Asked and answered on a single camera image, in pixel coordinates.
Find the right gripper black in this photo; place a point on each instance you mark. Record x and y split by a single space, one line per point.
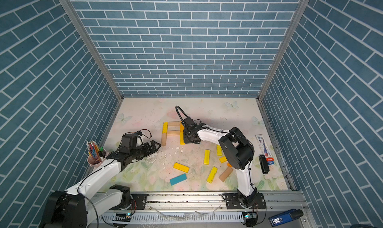
186 139

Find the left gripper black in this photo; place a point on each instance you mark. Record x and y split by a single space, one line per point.
148 150

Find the yellow block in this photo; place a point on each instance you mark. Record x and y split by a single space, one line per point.
182 138
181 167
165 127
212 174

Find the tan wooden block diagonal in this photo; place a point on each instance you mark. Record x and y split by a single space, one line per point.
173 133

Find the yellow block vertical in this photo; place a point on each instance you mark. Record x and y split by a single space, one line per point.
219 150
206 158

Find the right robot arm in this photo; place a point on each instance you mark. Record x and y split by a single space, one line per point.
238 151

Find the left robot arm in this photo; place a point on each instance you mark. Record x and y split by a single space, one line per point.
79 205

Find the pen holder cup with pens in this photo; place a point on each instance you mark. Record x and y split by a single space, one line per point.
96 154

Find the yellow block diagonal right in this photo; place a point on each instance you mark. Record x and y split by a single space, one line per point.
223 159

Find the teal block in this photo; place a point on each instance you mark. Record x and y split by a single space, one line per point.
178 179

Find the toothpaste tube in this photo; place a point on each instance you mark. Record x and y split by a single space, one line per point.
266 151

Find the black remote device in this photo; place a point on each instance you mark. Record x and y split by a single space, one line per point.
264 164

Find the blue handheld device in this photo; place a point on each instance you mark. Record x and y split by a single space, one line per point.
285 217

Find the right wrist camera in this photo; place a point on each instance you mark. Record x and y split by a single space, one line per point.
189 123

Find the white cable duct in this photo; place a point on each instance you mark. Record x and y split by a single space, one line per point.
143 218

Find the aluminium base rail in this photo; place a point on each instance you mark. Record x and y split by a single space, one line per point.
217 201

